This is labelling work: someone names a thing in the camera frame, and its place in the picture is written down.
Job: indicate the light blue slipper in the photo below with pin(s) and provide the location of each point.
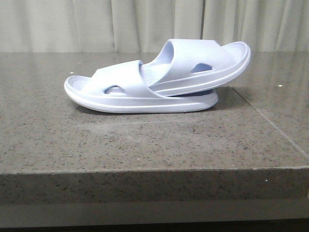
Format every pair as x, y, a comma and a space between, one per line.
188, 65
120, 89

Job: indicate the beige curtain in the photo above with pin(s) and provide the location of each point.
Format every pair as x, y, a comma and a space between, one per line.
145, 25

